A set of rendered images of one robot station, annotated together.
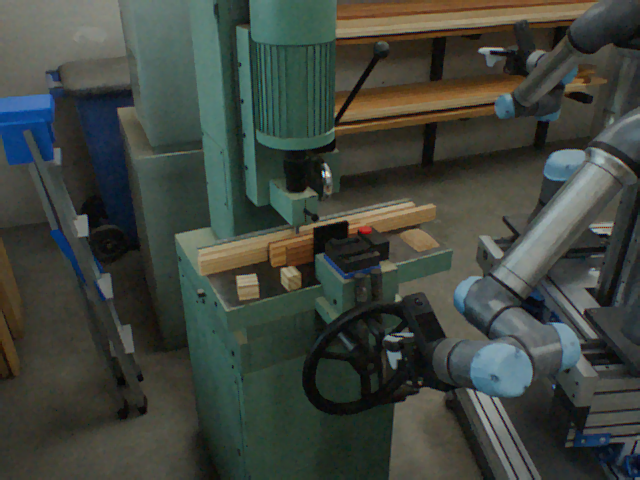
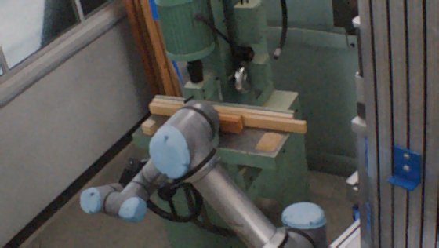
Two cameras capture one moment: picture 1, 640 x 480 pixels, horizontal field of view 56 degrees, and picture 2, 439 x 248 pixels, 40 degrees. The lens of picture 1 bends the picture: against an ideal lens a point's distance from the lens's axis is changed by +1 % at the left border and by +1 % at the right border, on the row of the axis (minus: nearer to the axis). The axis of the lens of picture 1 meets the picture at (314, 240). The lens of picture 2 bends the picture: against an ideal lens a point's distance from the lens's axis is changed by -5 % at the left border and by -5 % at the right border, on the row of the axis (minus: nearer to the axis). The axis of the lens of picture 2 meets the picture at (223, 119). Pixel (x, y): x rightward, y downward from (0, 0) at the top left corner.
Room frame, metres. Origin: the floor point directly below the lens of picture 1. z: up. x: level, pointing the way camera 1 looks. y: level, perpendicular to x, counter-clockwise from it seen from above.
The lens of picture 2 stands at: (0.26, -1.76, 2.17)
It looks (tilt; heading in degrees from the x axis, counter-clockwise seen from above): 32 degrees down; 59
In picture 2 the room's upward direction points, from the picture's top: 11 degrees counter-clockwise
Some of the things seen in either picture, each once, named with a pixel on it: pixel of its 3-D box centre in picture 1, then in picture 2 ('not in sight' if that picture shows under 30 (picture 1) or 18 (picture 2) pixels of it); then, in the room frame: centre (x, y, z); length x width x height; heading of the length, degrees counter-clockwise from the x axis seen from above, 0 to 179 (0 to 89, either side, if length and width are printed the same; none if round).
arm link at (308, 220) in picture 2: not in sight; (303, 230); (1.06, -0.76, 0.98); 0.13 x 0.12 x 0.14; 24
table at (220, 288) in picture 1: (337, 276); (207, 143); (1.22, -0.05, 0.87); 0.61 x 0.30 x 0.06; 116
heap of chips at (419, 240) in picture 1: (418, 237); (269, 140); (1.34, -0.27, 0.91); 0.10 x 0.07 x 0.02; 26
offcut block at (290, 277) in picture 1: (290, 278); not in sight; (1.13, 0.05, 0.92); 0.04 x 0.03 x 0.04; 28
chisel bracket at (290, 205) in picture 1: (294, 202); (202, 88); (1.31, 0.05, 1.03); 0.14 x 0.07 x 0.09; 26
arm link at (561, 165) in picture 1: (567, 176); not in sight; (1.56, -0.71, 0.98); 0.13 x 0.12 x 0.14; 111
